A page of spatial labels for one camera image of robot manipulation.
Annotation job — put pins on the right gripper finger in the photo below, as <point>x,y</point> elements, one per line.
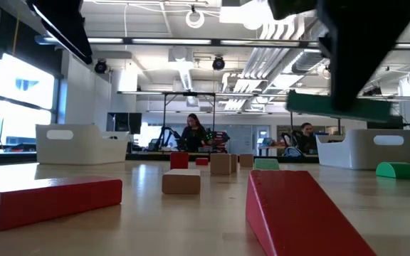
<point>361,53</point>

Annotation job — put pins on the dark green block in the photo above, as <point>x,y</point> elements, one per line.
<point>308,105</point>

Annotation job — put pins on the green half-round block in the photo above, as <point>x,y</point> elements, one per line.
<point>397,171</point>

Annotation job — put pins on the green rectangular block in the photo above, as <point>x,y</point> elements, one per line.
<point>266,164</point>

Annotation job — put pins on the natural wood rectangular block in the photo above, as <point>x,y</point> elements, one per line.
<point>181,183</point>
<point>246,160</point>

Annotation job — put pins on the wood cube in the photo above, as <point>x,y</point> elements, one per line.
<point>221,164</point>

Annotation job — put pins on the red ramp block foreground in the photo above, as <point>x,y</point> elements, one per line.
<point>297,213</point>

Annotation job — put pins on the red rectangular block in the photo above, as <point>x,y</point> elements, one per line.
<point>48,202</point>
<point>201,161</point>

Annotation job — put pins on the red cube block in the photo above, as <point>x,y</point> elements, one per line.
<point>179,160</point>

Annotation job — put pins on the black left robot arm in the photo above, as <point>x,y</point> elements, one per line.
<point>66,28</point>

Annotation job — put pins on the background black robot arm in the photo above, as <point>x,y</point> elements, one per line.
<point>167,134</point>

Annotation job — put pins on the black computer monitor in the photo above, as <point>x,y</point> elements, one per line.
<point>123,122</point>
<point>384,123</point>

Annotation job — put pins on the black round ceiling spotlight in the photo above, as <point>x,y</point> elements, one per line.
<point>100,67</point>
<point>218,63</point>

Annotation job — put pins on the white opaque plastic bin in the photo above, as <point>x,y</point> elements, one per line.
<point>354,154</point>
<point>84,149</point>

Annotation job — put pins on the person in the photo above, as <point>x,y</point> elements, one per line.
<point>306,138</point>
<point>192,137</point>

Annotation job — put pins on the black overhead light bar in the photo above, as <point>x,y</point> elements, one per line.
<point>126,41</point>

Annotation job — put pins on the large bright window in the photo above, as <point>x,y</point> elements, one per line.
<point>23,81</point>

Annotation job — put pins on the silver ventilation duct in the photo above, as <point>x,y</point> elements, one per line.
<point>308,63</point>

